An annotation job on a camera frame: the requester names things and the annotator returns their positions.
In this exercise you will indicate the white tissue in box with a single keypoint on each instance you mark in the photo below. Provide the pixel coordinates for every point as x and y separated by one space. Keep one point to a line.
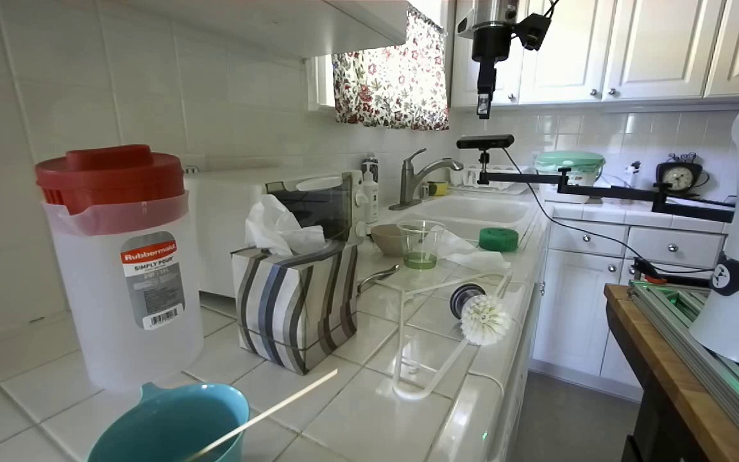
271 228

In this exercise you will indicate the round green scrubber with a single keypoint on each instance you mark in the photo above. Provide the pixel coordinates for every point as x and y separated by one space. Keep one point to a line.
500 239

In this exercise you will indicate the glass cup with green liquid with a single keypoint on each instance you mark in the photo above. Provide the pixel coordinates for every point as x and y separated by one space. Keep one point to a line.
420 247

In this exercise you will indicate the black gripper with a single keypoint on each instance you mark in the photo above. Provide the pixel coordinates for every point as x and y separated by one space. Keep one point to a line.
491 43

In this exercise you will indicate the thin pale stick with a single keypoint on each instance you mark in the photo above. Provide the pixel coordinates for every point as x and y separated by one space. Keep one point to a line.
284 401

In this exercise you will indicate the metal spoon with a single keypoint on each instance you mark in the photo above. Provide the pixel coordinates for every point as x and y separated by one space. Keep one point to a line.
380 274

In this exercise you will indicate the teal plastic bowl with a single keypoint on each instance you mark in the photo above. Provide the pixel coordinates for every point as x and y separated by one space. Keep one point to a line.
165 426

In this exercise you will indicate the pale green bowl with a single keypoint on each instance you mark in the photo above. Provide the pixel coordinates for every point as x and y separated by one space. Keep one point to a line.
569 166

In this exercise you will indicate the round dial kitchen scale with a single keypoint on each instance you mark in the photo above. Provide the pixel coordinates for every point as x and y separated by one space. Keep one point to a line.
678 176

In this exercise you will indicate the black bar camera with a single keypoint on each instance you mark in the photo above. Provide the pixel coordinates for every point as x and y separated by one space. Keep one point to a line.
487 143

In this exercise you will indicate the metal sink faucet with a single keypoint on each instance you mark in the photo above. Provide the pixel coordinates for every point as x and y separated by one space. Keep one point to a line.
409 181

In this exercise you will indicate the grey bowl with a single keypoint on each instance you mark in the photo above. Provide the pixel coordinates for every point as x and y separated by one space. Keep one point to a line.
385 239

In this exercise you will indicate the wooden table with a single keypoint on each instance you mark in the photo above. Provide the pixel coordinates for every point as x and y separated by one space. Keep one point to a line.
669 375

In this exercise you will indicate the striped fabric tissue box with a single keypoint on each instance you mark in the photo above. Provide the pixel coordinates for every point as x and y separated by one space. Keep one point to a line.
293 308

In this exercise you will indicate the clear pitcher with red lid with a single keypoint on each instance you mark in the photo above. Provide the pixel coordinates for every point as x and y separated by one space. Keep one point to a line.
115 298

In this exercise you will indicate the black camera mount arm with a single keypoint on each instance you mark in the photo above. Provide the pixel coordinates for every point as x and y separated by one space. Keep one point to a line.
609 190

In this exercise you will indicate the white upper wall cabinets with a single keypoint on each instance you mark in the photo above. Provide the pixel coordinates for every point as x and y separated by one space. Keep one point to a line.
643 48

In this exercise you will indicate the white sink basin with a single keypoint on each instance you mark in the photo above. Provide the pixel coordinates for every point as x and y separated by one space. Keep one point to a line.
473 210

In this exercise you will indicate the green metal rail frame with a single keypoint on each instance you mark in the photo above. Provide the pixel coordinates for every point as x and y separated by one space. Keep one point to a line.
713 361

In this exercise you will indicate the yellow sponge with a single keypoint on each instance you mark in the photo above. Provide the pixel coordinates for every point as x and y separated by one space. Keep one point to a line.
439 189

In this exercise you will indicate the clear soap bottle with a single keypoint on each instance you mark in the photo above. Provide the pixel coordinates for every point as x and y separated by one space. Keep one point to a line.
369 193

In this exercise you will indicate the white lower cabinets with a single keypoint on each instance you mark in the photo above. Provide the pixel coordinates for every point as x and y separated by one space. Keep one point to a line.
584 298

